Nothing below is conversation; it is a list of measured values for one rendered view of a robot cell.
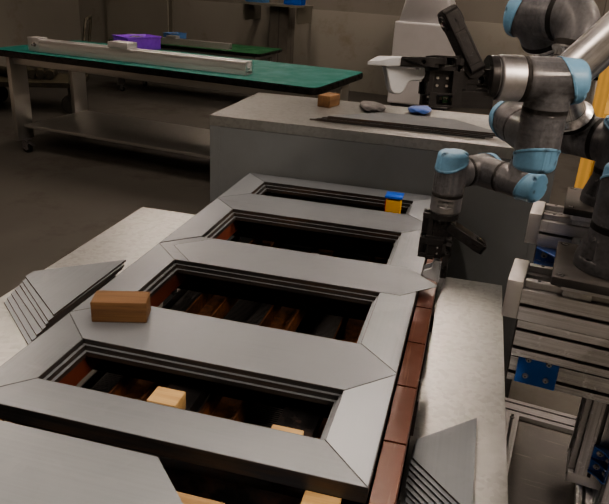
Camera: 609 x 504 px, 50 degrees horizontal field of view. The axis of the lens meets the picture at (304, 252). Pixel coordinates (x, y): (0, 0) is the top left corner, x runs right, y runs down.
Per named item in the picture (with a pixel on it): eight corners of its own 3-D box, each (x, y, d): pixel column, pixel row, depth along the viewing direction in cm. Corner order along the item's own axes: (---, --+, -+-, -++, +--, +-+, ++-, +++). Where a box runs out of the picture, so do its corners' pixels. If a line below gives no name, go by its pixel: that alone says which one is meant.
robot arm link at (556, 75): (587, 113, 109) (599, 60, 105) (522, 110, 108) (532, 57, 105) (568, 104, 116) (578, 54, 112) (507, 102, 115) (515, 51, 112)
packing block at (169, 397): (146, 416, 127) (146, 399, 125) (158, 402, 131) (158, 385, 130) (175, 423, 126) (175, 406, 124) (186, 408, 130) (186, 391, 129)
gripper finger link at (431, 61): (402, 66, 104) (456, 68, 104) (402, 56, 103) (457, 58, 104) (396, 66, 108) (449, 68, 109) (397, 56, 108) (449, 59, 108)
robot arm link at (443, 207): (463, 192, 164) (461, 202, 156) (460, 210, 165) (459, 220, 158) (432, 189, 165) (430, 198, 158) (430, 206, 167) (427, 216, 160)
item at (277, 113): (209, 125, 258) (209, 114, 257) (258, 100, 312) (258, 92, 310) (556, 164, 230) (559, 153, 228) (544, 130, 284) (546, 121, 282)
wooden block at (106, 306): (91, 322, 145) (89, 302, 143) (97, 309, 150) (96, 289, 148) (146, 323, 145) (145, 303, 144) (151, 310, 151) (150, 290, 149)
